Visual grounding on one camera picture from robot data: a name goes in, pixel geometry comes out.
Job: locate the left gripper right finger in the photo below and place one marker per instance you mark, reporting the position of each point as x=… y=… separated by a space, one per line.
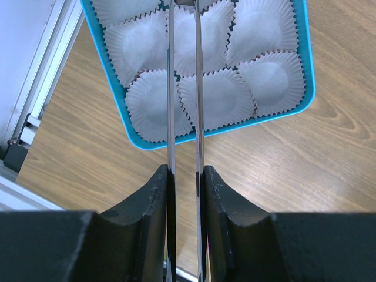
x=247 y=243

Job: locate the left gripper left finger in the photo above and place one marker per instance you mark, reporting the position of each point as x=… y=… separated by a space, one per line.
x=123 y=243

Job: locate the metal tongs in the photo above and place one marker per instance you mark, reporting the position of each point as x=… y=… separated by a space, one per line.
x=171 y=150

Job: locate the white paper cup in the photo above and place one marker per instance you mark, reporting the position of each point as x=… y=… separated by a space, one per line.
x=215 y=21
x=259 y=27
x=137 y=45
x=111 y=12
x=146 y=101
x=227 y=99
x=276 y=80

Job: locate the blue tin box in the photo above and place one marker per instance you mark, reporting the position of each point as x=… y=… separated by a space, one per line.
x=304 y=50

